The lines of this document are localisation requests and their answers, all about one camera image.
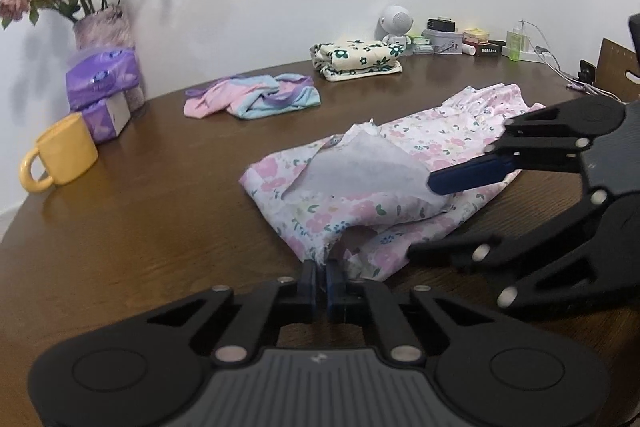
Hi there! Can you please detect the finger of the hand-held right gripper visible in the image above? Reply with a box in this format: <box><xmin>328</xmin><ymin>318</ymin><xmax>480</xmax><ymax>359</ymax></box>
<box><xmin>406</xmin><ymin>187</ymin><xmax>640</xmax><ymax>320</ymax></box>
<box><xmin>426</xmin><ymin>99</ymin><xmax>627</xmax><ymax>196</ymax></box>

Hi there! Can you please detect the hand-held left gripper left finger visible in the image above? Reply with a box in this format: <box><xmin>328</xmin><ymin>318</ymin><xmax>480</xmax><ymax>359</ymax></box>
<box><xmin>147</xmin><ymin>259</ymin><xmax>318</xmax><ymax>364</ymax></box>

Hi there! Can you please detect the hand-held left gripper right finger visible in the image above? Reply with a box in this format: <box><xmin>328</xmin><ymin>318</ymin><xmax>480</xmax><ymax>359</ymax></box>
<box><xmin>325</xmin><ymin>259</ymin><xmax>494</xmax><ymax>364</ymax></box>

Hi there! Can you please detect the pink floral dress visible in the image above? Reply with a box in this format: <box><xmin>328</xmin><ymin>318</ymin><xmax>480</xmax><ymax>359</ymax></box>
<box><xmin>239</xmin><ymin>83</ymin><xmax>546</xmax><ymax>283</ymax></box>

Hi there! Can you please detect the brown cardboard panel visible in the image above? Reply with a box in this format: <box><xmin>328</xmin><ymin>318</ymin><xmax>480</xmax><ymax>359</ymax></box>
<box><xmin>595</xmin><ymin>38</ymin><xmax>640</xmax><ymax>102</ymax></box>

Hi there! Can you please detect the black labelled box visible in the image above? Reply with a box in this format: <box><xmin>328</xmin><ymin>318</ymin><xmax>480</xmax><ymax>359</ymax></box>
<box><xmin>472</xmin><ymin>41</ymin><xmax>506</xmax><ymax>58</ymax></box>

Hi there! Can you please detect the white power strip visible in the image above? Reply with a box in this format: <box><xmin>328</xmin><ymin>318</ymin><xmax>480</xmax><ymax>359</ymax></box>
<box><xmin>517</xmin><ymin>49</ymin><xmax>556</xmax><ymax>64</ymax></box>

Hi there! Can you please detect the green liquid bottle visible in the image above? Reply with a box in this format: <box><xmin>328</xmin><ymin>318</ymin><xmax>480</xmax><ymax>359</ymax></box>
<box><xmin>505</xmin><ymin>27</ymin><xmax>523</xmax><ymax>59</ymax></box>

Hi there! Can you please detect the folded cream floral cloth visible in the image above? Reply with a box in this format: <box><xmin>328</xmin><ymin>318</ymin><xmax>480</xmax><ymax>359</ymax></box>
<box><xmin>310</xmin><ymin>39</ymin><xmax>405</xmax><ymax>82</ymax></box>

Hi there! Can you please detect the white round robot speaker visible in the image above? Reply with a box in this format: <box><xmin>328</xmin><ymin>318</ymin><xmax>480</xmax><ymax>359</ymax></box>
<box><xmin>378</xmin><ymin>4</ymin><xmax>415</xmax><ymax>55</ymax></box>

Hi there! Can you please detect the pink blue purple garment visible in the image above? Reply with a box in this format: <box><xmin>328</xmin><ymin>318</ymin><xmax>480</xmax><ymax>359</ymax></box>
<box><xmin>183</xmin><ymin>73</ymin><xmax>321</xmax><ymax>121</ymax></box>

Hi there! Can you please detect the purple tissue pack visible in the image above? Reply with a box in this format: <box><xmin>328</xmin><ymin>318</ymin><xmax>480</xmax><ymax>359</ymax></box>
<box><xmin>82</xmin><ymin>93</ymin><xmax>133</xmax><ymax>144</ymax></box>
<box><xmin>66</xmin><ymin>48</ymin><xmax>140</xmax><ymax>112</ymax></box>

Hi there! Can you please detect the yellow mug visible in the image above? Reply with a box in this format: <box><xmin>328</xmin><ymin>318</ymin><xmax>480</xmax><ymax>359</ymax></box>
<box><xmin>19</xmin><ymin>113</ymin><xmax>100</xmax><ymax>194</ymax></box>

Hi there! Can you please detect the fuzzy pink vase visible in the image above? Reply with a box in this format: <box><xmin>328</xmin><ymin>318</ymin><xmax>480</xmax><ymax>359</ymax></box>
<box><xmin>73</xmin><ymin>5</ymin><xmax>147</xmax><ymax>112</ymax></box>

